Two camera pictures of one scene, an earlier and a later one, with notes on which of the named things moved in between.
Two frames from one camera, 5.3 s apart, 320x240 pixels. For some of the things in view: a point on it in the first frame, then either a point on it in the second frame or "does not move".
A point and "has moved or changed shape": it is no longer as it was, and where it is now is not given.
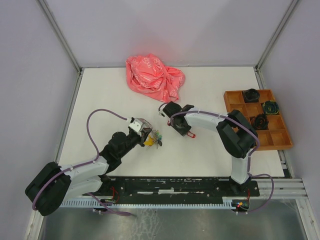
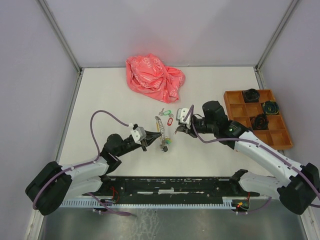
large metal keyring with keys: (155, 137) has moved or changed shape
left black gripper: (145, 133) to (150, 136)
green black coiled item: (270, 107) does not move
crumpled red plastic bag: (147, 74) does not move
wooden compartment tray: (277, 135) does not move
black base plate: (178, 188) does not move
